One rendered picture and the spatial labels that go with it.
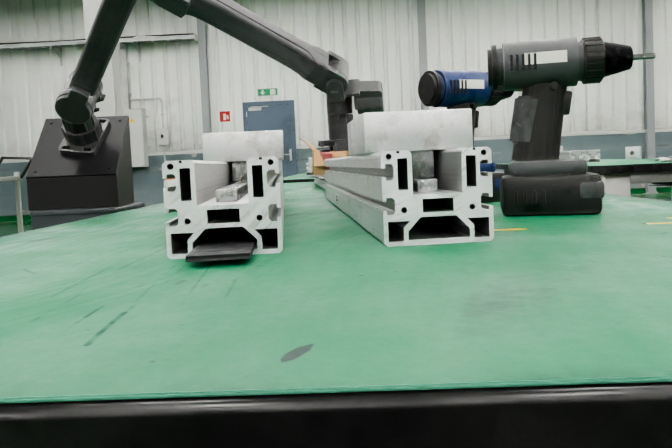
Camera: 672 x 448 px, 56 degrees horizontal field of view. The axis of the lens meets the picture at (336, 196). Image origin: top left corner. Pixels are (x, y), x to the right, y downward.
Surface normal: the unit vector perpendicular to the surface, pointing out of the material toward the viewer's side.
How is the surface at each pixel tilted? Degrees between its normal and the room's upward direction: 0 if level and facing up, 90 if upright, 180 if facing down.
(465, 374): 0
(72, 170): 45
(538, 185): 90
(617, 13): 90
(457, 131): 90
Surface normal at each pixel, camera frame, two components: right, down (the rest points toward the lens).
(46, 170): 0.01, -0.67
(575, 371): -0.04, -1.00
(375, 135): 0.08, 0.05
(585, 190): -0.22, 0.06
